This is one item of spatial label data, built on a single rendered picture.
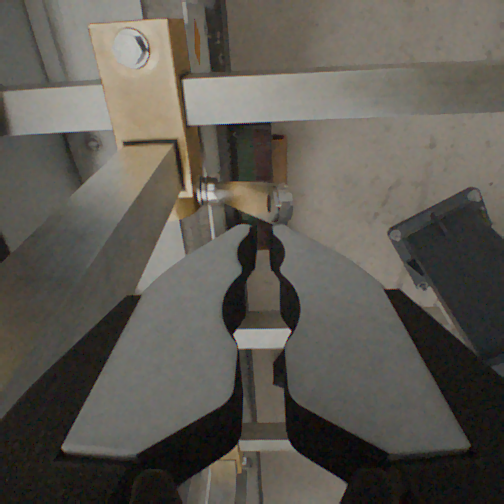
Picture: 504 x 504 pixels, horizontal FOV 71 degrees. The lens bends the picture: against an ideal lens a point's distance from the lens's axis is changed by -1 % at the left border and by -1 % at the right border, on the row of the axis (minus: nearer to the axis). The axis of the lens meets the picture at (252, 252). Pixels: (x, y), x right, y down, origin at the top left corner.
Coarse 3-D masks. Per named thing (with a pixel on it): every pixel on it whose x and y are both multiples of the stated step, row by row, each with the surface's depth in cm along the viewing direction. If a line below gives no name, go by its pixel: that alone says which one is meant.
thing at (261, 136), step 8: (256, 136) 41; (264, 136) 41; (256, 144) 42; (264, 144) 42; (256, 152) 42; (264, 152) 42; (256, 160) 43; (264, 160) 43; (256, 168) 43; (264, 168) 43; (256, 176) 44; (264, 176) 44; (264, 224) 47; (264, 232) 48; (264, 240) 49
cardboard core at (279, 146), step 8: (272, 136) 109; (280, 136) 109; (272, 144) 104; (280, 144) 104; (272, 152) 105; (280, 152) 105; (272, 160) 106; (280, 160) 107; (272, 168) 108; (280, 168) 108; (272, 176) 109; (280, 176) 109
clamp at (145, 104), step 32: (96, 32) 21; (160, 32) 21; (160, 64) 22; (128, 96) 23; (160, 96) 23; (128, 128) 24; (160, 128) 24; (192, 128) 27; (192, 160) 27; (192, 192) 27
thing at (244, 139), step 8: (240, 136) 41; (248, 136) 41; (240, 144) 42; (248, 144) 42; (240, 152) 42; (248, 152) 42; (240, 160) 43; (248, 160) 43; (240, 168) 43; (248, 168) 43; (240, 176) 44; (248, 176) 44; (248, 216) 47; (248, 224) 47
